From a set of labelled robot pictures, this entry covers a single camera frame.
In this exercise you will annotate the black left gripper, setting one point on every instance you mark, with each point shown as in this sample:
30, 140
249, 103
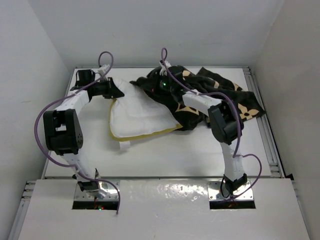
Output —
112, 91

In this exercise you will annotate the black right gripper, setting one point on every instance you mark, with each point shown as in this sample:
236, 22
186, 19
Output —
154, 81

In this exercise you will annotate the white pillow with yellow edge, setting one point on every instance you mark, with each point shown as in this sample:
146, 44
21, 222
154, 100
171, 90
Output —
136, 116

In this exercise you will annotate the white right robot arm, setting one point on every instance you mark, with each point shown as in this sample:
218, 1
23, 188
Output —
225, 124

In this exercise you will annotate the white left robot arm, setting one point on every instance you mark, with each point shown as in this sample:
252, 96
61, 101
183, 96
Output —
63, 133

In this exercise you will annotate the white front cover board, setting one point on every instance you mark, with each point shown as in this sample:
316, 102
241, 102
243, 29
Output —
164, 210

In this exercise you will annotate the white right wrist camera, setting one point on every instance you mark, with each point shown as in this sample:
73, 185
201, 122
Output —
164, 66

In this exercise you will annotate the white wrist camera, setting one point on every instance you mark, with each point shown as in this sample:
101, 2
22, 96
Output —
164, 66
104, 69

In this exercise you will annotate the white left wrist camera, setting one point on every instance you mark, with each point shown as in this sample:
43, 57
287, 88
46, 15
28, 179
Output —
104, 69

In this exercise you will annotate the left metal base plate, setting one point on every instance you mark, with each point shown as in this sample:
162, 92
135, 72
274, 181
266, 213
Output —
110, 196

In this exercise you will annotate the metal base plate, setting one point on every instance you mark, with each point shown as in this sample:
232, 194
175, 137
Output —
243, 193
110, 196

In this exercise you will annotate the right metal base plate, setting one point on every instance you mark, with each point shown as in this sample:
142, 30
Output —
243, 193

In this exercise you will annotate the aluminium rail right side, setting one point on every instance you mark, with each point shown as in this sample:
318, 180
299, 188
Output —
270, 147

